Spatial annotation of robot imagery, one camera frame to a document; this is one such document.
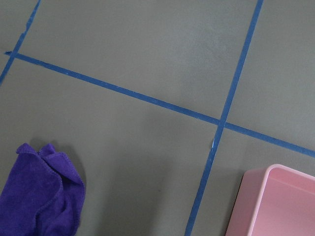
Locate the purple microfiber cloth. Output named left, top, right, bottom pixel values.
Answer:
left=0, top=143, right=85, bottom=236

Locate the pink plastic bin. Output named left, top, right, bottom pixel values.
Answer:
left=226, top=164, right=315, bottom=236

